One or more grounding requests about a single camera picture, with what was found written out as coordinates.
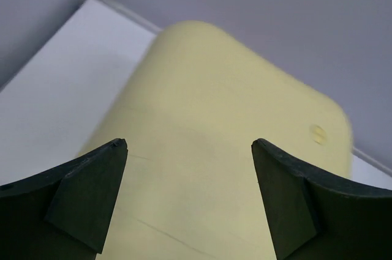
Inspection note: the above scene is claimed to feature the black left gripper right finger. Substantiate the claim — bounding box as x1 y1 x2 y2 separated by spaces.
252 139 391 259

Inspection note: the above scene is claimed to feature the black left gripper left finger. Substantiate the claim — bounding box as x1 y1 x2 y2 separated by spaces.
1 138 127 259

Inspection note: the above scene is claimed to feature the yellow hard-shell suitcase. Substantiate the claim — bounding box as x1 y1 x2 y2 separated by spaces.
83 21 352 259

